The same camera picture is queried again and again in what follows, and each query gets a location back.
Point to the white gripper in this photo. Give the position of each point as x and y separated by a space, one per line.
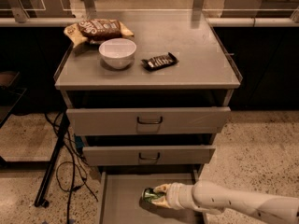
173 194

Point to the green soda can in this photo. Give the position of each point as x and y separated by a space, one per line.
149 195

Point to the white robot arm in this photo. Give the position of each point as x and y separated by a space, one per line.
205 196

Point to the middle grey drawer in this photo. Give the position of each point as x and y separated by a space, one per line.
148 155

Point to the bottom grey open drawer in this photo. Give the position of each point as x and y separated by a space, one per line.
122 200

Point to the grey metal drawer cabinet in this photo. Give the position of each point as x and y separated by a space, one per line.
203 77

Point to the top grey drawer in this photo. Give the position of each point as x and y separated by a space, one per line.
132 121

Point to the black stand leg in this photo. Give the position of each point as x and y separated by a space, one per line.
41 194

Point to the black candy bar wrapper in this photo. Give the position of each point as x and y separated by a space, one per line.
159 62

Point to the white ceramic bowl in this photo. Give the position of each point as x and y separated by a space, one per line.
118 52

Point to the brown chip bag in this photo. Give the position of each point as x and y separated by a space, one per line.
95 31

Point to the dark side table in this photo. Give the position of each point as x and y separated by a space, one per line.
10 93

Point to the white horizontal rail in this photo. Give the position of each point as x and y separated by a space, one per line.
214 22

